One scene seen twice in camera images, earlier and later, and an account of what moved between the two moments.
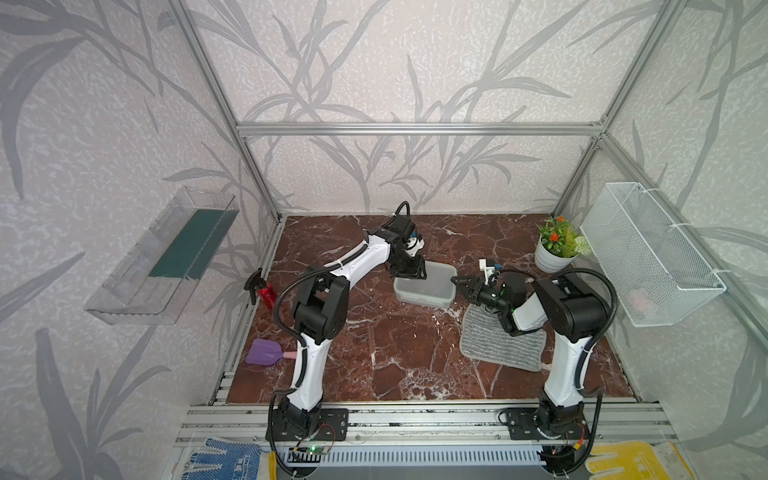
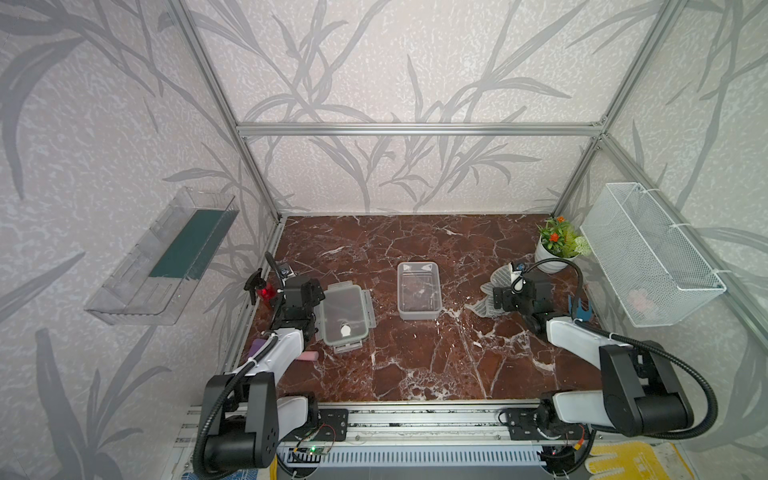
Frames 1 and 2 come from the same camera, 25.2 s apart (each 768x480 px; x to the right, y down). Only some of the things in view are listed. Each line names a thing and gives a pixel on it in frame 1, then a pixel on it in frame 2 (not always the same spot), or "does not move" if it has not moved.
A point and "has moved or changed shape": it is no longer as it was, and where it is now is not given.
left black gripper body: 408,268 to 314,294
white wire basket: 654,270 does not move
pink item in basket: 638,299 does not move
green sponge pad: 192,250 does not move
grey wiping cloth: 483,338 has moved or changed shape
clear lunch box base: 436,290 has moved or changed shape
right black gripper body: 488,298 to 512,301
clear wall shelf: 157,282 does not move
